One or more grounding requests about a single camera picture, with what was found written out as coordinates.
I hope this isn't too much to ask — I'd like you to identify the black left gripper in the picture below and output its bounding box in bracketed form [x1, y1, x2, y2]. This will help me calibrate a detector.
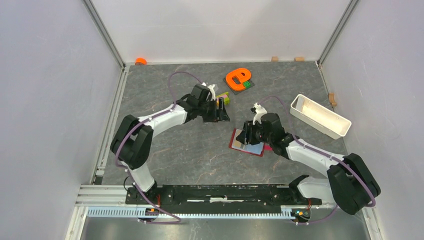
[197, 97, 230, 123]

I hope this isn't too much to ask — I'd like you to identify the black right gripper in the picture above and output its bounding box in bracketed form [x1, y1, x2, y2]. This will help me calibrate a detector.
[235, 119, 273, 146]

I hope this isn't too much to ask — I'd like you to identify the red leather card holder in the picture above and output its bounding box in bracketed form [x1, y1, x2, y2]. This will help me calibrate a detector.
[228, 128, 272, 157]

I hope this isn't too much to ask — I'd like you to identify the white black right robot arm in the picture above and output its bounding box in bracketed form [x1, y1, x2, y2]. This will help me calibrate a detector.
[236, 113, 381, 215]

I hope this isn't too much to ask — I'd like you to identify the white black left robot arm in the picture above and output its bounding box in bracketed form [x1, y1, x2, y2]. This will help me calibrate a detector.
[110, 83, 230, 204]

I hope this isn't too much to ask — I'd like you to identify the colourful block stack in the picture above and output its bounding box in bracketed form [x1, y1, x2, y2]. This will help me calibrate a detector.
[216, 91, 230, 106]

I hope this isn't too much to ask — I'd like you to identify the orange letter e shape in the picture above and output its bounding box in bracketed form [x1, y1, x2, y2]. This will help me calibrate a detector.
[224, 68, 252, 93]

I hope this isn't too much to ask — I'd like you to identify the green small block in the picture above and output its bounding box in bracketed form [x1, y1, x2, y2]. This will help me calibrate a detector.
[242, 80, 252, 90]

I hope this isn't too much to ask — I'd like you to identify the white plastic tray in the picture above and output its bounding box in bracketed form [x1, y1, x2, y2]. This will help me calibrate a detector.
[289, 94, 352, 140]

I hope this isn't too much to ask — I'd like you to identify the wooden block right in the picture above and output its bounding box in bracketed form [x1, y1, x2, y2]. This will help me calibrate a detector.
[294, 56, 305, 62]

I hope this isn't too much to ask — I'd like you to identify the wooden curved piece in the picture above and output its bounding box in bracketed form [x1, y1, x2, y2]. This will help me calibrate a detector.
[328, 92, 338, 107]

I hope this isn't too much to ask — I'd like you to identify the orange round cap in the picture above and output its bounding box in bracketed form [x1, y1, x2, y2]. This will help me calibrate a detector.
[134, 57, 147, 66]

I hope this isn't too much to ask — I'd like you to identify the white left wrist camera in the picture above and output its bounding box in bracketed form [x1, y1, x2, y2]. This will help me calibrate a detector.
[202, 82, 218, 101]

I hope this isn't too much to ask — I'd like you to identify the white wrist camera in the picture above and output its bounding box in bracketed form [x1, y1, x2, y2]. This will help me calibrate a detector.
[202, 82, 218, 101]
[251, 102, 268, 125]

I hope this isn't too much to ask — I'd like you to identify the dark square base plate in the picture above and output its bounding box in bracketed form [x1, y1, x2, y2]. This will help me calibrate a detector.
[222, 77, 255, 95]

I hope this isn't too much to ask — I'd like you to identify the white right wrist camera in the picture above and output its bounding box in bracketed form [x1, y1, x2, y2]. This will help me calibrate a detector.
[251, 102, 268, 125]

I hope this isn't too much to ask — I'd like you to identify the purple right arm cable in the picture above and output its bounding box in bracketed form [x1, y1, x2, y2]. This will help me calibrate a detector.
[258, 95, 377, 226]

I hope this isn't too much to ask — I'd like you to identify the grey slotted cable duct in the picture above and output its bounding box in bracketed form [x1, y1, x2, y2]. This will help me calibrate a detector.
[86, 206, 294, 220]

